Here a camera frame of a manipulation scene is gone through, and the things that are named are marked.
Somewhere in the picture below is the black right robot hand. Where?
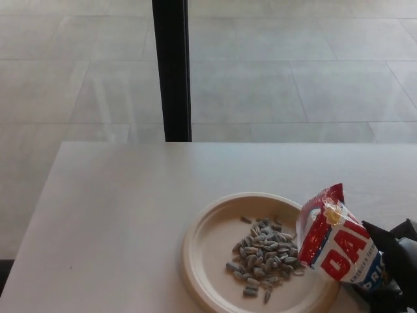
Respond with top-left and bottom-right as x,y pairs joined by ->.
360,218 -> 417,313

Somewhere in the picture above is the red white sunflower seed bag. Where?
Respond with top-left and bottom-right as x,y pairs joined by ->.
296,183 -> 417,293

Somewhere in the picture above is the pile of grey sunflower seeds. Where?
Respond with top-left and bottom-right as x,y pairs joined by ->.
225,215 -> 306,304

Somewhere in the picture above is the beige round paper plate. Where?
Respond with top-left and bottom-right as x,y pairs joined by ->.
181,191 -> 341,313

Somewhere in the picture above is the black window frame post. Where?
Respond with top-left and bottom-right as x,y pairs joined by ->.
151,0 -> 192,143

